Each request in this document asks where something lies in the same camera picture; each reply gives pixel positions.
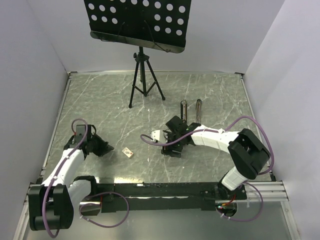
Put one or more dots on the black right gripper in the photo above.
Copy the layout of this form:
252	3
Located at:
167	149

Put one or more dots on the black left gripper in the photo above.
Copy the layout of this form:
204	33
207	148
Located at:
104	148

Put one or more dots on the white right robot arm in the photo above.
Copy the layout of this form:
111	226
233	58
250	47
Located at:
247	152

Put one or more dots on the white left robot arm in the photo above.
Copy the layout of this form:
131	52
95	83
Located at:
52	204

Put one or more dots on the black tripod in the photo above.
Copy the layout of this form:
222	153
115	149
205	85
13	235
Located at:
141	59

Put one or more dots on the black perforated music stand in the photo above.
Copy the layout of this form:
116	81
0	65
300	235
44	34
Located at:
154	24

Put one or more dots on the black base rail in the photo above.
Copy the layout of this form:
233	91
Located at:
160	196

